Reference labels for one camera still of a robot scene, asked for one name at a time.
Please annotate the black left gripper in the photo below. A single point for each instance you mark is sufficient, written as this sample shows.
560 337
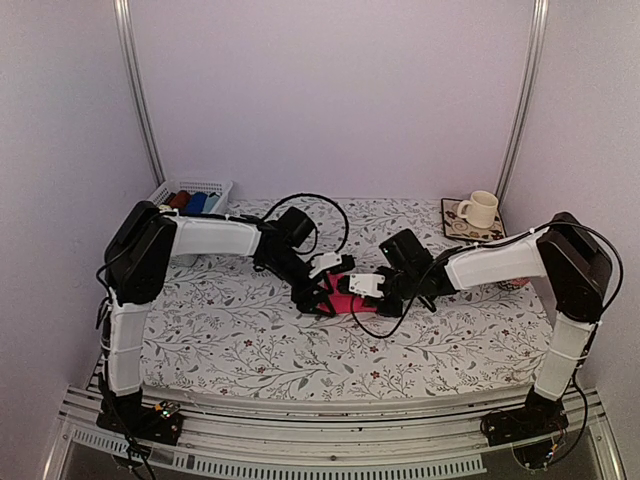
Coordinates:
305 304

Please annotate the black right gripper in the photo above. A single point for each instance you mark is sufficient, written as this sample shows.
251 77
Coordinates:
386 309

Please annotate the pink towel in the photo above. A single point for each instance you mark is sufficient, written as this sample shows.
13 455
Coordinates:
347 303

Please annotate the patterned square coaster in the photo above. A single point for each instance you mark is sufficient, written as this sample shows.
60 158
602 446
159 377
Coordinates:
457 228

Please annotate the cream ceramic mug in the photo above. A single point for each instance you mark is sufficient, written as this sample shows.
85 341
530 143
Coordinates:
479 210

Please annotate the floral tablecloth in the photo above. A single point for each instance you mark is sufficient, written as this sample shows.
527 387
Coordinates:
219 326

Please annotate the light blue rolled towel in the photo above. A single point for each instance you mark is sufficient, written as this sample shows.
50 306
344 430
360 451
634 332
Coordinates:
210 202

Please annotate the white plastic basket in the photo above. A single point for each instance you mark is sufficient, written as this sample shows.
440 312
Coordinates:
170 187

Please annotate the brown rolled towel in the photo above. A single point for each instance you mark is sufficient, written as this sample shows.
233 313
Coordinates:
180 201

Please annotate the right robot arm white sleeve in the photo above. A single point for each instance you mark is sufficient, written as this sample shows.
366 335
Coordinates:
578 263

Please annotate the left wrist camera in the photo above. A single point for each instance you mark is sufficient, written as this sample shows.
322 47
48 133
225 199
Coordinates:
333 263

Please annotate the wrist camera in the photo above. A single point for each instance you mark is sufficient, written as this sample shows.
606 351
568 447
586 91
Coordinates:
333 263
364 285

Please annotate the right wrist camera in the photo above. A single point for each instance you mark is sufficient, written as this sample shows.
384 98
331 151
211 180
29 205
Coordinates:
364 285

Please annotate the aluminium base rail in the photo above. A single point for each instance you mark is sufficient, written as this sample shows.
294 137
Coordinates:
241 438

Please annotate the right aluminium frame post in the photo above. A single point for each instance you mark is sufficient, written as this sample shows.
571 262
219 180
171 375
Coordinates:
533 56

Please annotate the aluminium frame post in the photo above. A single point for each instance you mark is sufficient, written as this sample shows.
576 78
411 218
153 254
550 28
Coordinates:
533 56
124 26

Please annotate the left aluminium frame post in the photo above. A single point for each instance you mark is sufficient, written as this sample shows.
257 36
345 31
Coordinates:
124 26

